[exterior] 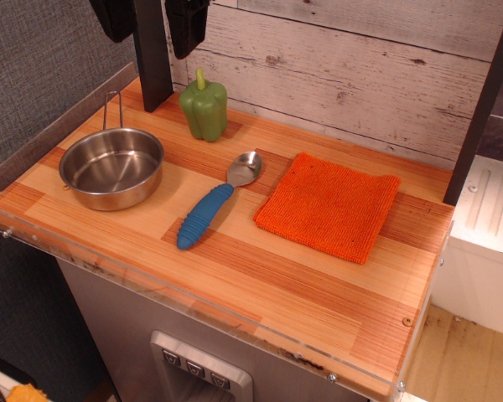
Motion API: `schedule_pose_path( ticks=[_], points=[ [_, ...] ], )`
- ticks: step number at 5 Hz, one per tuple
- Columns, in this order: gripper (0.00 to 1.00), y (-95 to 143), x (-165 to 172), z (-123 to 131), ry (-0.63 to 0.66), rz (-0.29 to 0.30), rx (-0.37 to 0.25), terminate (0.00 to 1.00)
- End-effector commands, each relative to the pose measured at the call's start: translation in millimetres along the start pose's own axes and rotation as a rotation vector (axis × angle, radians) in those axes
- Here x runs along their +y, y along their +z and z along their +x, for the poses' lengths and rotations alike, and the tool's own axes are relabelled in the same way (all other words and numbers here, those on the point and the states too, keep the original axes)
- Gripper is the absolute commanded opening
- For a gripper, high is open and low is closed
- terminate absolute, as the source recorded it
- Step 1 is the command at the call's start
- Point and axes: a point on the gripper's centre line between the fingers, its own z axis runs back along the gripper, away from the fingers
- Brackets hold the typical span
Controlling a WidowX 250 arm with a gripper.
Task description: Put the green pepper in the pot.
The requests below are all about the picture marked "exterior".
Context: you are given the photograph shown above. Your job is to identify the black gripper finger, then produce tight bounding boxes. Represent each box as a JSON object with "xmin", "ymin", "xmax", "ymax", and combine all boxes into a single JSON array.
[
  {"xmin": 164, "ymin": 0, "xmax": 209, "ymax": 59},
  {"xmin": 90, "ymin": 0, "xmax": 135, "ymax": 43}
]

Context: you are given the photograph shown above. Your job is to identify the green toy bell pepper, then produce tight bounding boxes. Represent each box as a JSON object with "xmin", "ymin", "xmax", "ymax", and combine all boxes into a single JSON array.
[{"xmin": 179, "ymin": 68, "xmax": 228, "ymax": 142}]

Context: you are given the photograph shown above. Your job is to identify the stainless steel pot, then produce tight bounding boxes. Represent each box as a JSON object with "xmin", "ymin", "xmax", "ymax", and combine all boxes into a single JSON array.
[{"xmin": 59, "ymin": 90, "xmax": 164, "ymax": 211}]

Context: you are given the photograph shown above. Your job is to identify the orange knitted cloth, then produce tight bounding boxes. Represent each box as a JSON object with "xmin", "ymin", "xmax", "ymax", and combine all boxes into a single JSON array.
[{"xmin": 253, "ymin": 152, "xmax": 401, "ymax": 265}]

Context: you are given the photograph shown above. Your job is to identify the silver dispenser panel with buttons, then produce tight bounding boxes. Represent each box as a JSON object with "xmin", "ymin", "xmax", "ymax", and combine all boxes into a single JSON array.
[{"xmin": 150, "ymin": 331, "xmax": 254, "ymax": 401}]

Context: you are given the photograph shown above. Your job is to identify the white plastic bin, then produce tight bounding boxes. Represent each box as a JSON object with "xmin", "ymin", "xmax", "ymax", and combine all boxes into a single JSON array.
[{"xmin": 432, "ymin": 157, "xmax": 503, "ymax": 333}]

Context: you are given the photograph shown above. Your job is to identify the clear acrylic edge guard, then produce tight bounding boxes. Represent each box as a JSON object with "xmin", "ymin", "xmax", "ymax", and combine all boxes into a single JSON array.
[{"xmin": 0, "ymin": 194, "xmax": 453, "ymax": 401}]

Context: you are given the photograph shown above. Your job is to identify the dark left wooden post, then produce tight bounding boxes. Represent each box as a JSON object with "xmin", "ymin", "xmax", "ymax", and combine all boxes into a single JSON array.
[{"xmin": 133, "ymin": 0, "xmax": 174, "ymax": 112}]

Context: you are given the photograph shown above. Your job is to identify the dark wooden post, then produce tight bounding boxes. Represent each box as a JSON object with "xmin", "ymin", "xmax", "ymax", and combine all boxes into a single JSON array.
[
  {"xmin": 133, "ymin": 0, "xmax": 174, "ymax": 112},
  {"xmin": 443, "ymin": 31, "xmax": 503, "ymax": 206}
]

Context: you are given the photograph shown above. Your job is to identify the blue-handled metal spoon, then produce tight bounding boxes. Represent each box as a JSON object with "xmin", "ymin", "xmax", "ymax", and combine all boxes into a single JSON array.
[{"xmin": 177, "ymin": 151, "xmax": 262, "ymax": 250}]

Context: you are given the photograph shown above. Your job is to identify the dark right wooden post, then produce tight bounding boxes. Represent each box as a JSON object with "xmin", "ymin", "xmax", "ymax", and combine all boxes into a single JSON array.
[{"xmin": 443, "ymin": 31, "xmax": 503, "ymax": 206}]

